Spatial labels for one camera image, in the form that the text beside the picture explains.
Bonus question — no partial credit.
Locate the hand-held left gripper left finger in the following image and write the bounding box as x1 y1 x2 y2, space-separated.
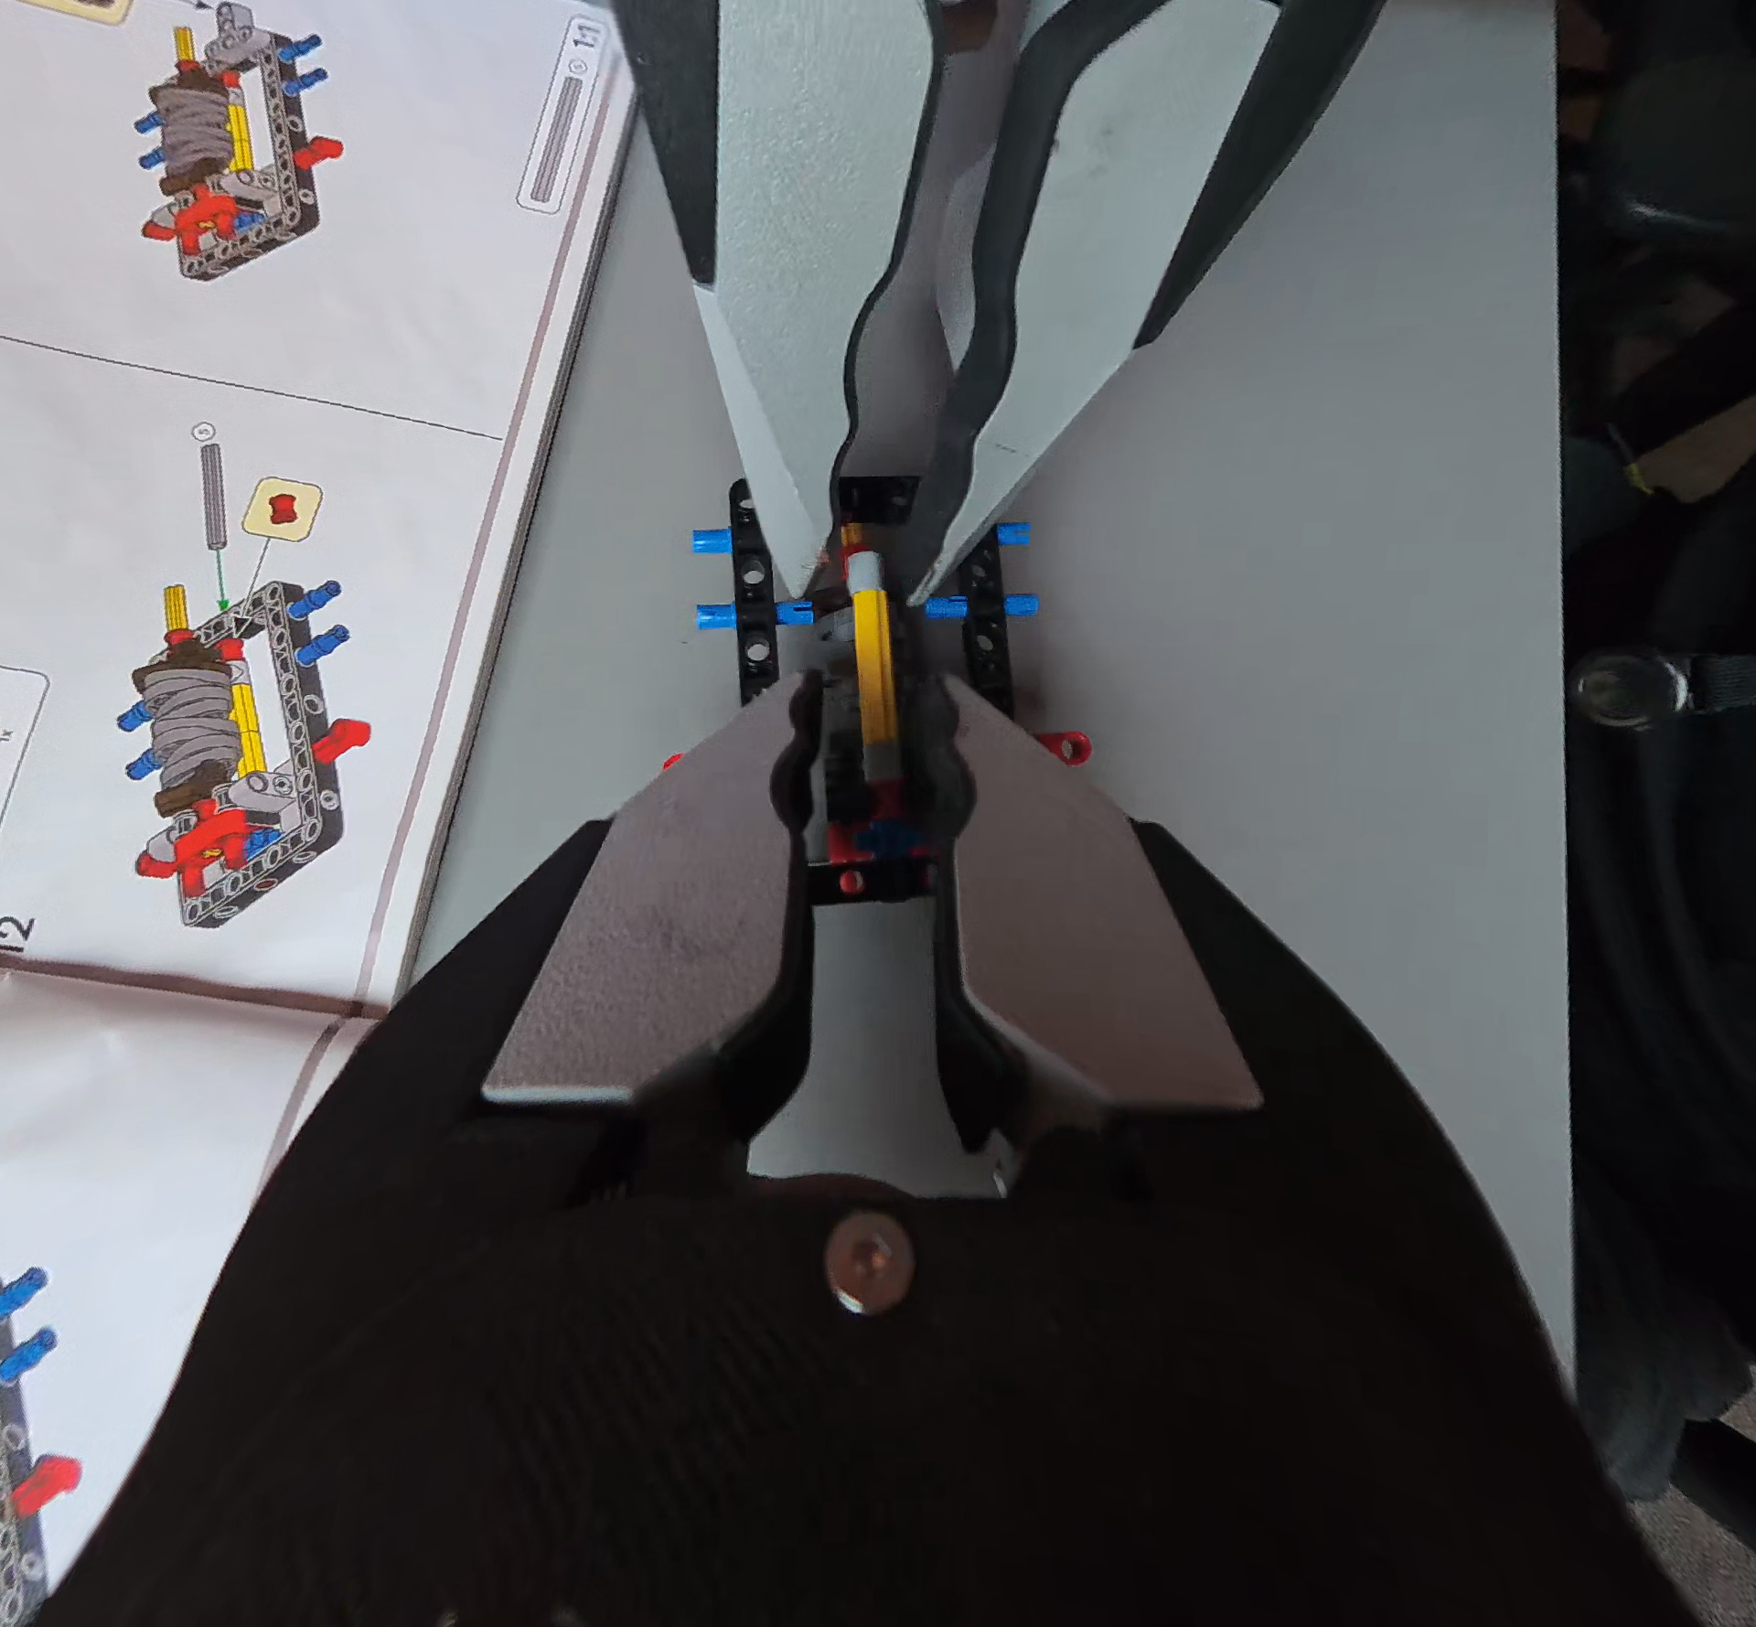
479 667 824 1154

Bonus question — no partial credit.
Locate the lego instruction booklet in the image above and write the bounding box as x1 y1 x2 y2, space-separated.
0 0 643 1621

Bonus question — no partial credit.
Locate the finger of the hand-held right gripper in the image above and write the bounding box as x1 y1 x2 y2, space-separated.
689 0 948 603
905 0 1287 603

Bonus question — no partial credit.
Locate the person's black jacket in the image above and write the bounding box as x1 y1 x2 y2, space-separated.
1557 0 1756 1505

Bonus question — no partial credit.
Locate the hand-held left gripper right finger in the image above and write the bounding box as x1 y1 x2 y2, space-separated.
929 672 1267 1195

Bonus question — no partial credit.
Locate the black strap buckle with clip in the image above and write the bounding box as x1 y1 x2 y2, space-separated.
1570 642 1756 734

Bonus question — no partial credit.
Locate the black frame lego assembly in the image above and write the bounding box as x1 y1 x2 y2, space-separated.
661 474 1094 905

